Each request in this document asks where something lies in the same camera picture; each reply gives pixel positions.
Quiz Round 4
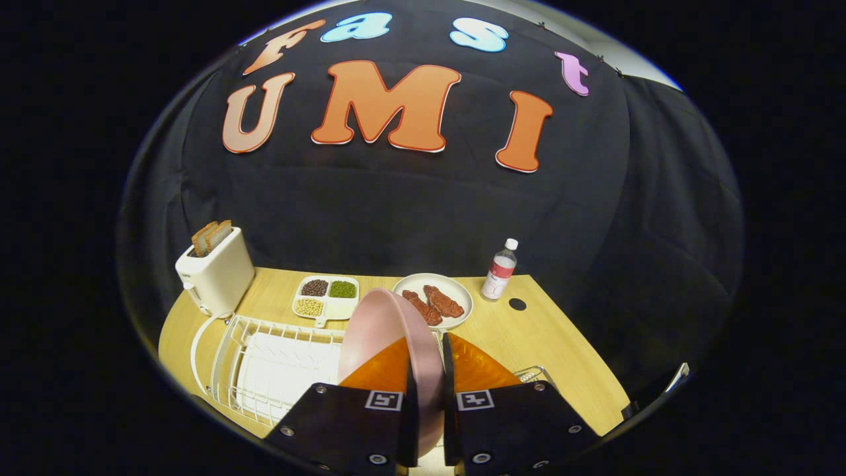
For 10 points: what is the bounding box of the white toaster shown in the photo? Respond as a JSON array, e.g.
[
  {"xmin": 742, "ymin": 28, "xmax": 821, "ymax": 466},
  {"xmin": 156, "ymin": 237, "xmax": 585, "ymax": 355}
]
[{"xmin": 175, "ymin": 228, "xmax": 255, "ymax": 319}]

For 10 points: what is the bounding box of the white round plate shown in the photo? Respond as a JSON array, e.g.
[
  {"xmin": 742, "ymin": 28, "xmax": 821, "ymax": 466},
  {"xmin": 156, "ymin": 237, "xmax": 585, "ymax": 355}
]
[{"xmin": 393, "ymin": 273, "xmax": 474, "ymax": 331}]

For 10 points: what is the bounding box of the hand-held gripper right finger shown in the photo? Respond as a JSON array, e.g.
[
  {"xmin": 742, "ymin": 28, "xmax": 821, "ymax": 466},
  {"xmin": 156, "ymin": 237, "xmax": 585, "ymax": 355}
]
[{"xmin": 442, "ymin": 333, "xmax": 601, "ymax": 473}]

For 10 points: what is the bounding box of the metal wire basket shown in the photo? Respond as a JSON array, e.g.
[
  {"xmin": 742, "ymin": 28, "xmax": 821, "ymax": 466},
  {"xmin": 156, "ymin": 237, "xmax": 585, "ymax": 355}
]
[{"xmin": 512, "ymin": 366, "xmax": 559, "ymax": 392}]

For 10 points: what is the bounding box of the white divided snack tray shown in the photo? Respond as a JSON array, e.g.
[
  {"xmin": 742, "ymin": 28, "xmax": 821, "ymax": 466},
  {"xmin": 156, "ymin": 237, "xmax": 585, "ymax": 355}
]
[{"xmin": 292, "ymin": 275, "xmax": 360, "ymax": 329}]

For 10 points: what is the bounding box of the clear water bottle red label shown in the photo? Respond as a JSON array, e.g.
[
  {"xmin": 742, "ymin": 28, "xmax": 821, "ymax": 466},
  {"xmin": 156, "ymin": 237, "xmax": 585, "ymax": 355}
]
[{"xmin": 481, "ymin": 239, "xmax": 519, "ymax": 301}]

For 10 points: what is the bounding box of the black backdrop cloth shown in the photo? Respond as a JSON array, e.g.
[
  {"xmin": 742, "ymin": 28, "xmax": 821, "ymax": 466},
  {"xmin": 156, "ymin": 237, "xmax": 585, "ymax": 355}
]
[{"xmin": 119, "ymin": 0, "xmax": 744, "ymax": 404}]

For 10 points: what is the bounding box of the white wire dish rack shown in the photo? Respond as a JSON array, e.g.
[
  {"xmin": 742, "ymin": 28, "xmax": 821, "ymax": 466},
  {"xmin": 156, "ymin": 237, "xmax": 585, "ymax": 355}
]
[{"xmin": 190, "ymin": 314, "xmax": 351, "ymax": 427}]

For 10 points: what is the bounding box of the red meat piece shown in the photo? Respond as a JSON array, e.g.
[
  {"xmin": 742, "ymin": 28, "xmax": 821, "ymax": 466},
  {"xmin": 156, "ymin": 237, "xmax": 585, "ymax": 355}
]
[
  {"xmin": 424, "ymin": 285, "xmax": 465, "ymax": 319},
  {"xmin": 402, "ymin": 290, "xmax": 442, "ymax": 326}
]

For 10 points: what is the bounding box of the pink plate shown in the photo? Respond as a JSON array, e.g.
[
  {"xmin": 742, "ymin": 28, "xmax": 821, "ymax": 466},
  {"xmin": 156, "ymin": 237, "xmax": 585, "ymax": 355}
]
[{"xmin": 337, "ymin": 288, "xmax": 445, "ymax": 457}]

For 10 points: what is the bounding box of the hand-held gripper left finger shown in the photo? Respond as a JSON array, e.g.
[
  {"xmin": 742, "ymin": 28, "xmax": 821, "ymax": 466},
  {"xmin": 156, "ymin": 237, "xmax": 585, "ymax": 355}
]
[{"xmin": 263, "ymin": 336, "xmax": 420, "ymax": 473}]

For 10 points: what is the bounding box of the white drip tray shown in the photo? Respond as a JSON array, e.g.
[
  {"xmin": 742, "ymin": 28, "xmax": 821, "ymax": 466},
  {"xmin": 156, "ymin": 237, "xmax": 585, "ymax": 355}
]
[{"xmin": 237, "ymin": 332, "xmax": 344, "ymax": 422}]

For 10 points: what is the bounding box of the toast bread slice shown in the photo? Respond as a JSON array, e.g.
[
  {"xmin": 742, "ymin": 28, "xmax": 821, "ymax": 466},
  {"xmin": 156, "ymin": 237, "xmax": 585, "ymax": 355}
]
[
  {"xmin": 206, "ymin": 220, "xmax": 233, "ymax": 252},
  {"xmin": 191, "ymin": 223, "xmax": 219, "ymax": 257}
]

